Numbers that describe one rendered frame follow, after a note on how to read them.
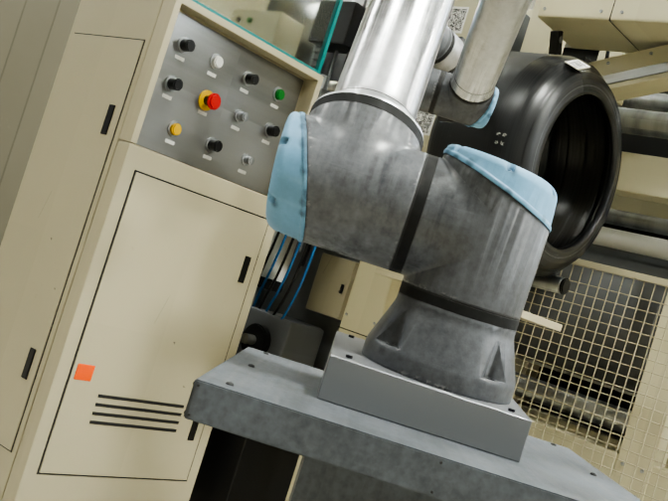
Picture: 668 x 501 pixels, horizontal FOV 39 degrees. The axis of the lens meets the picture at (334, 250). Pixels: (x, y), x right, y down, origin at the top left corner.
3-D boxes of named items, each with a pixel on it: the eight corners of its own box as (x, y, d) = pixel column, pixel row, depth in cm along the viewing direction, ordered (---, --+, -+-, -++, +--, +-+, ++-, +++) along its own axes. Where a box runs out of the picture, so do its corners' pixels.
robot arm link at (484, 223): (530, 325, 107) (580, 178, 107) (387, 277, 108) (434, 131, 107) (512, 313, 123) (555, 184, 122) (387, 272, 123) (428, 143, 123)
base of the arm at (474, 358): (513, 415, 105) (541, 330, 105) (352, 358, 108) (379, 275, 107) (507, 391, 124) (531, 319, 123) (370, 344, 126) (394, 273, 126)
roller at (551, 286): (458, 247, 266) (462, 258, 269) (449, 256, 264) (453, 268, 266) (569, 274, 243) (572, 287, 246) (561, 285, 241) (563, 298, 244)
